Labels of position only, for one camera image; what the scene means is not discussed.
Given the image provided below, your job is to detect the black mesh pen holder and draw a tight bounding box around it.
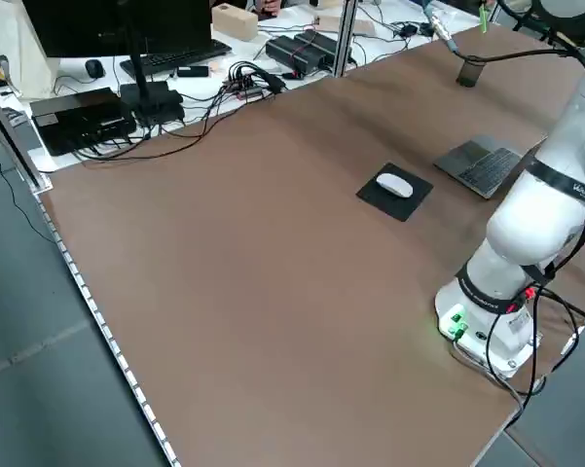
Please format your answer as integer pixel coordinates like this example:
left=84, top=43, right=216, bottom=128
left=456, top=55, right=486, bottom=89

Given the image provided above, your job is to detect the black mouse pad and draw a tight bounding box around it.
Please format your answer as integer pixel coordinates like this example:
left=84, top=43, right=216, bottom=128
left=354, top=162, right=435, bottom=223

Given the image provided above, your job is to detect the white computer mouse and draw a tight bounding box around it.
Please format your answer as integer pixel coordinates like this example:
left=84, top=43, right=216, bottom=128
left=375, top=172, right=414, bottom=198

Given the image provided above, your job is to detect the black power brick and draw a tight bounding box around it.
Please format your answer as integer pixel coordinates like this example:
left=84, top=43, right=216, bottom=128
left=265, top=34, right=328, bottom=79
left=294, top=29, right=340, bottom=60

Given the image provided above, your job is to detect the black pole stand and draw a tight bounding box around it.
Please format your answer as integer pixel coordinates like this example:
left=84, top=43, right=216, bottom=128
left=115, top=0, right=186, bottom=126

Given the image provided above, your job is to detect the grey open laptop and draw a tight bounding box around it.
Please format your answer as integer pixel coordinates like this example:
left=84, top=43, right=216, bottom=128
left=432, top=135, right=549, bottom=199

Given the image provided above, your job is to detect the black keyboard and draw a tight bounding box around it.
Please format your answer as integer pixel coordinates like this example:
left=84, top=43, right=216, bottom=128
left=120, top=38, right=234, bottom=77

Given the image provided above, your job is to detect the white table edge strip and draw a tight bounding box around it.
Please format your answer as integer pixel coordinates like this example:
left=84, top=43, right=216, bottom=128
left=37, top=193, right=182, bottom=467

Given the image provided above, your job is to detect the light wooden block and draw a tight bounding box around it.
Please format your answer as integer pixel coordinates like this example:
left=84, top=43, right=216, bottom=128
left=210, top=3, right=260, bottom=43

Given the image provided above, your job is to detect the flat black device box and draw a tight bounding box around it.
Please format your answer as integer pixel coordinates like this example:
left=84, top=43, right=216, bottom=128
left=30, top=87, right=138, bottom=158

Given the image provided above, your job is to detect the black computer monitor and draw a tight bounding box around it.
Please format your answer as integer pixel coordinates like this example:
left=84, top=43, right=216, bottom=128
left=21, top=0, right=213, bottom=59

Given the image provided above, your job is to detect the black desk cable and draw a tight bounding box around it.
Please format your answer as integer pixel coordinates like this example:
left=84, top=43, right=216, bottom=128
left=75, top=90, right=278, bottom=164

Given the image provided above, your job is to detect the usb hub with cables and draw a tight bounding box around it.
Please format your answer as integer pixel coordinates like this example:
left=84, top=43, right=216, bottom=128
left=222, top=60, right=287, bottom=102

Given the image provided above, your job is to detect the aluminium post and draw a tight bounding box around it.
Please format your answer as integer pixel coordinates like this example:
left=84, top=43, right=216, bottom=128
left=331, top=0, right=359, bottom=79

